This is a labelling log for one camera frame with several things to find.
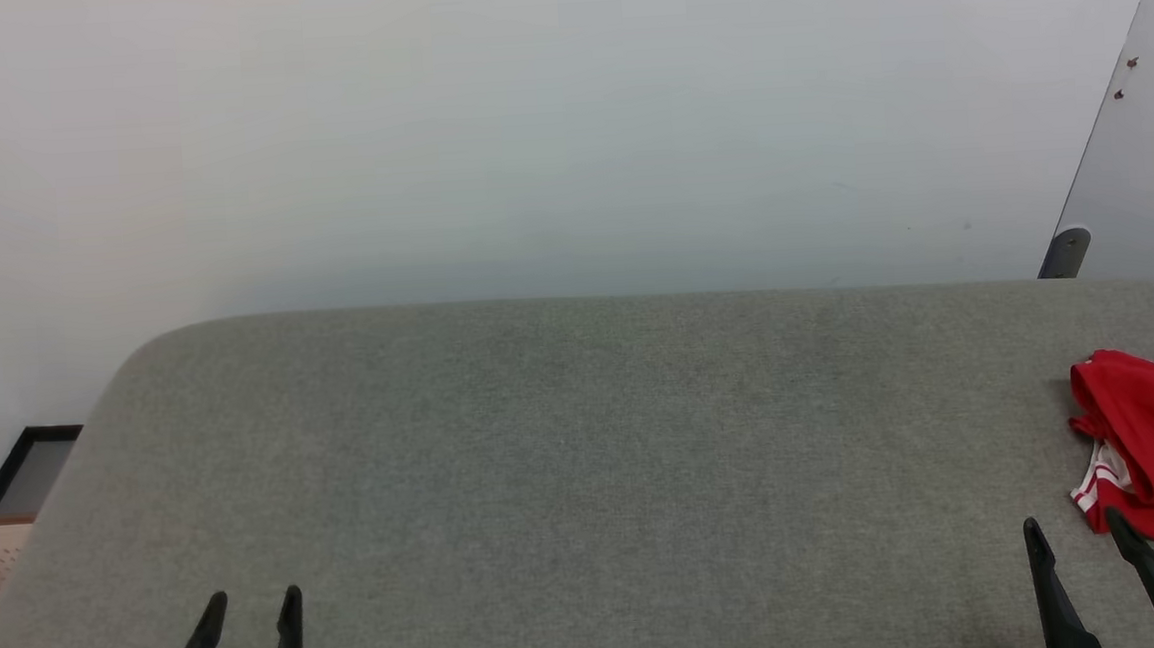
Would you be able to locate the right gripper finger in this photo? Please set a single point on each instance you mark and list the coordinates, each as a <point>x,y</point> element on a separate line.
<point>1060,605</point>
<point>1147,560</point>

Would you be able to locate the black framed panel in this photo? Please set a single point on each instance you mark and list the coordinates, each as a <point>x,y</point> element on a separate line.
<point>30,468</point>

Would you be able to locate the grey fabric sofa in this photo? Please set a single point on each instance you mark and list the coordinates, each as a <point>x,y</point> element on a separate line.
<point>586,464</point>

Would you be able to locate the dark grey rounded post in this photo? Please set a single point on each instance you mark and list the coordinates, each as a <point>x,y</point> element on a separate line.
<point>1064,254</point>

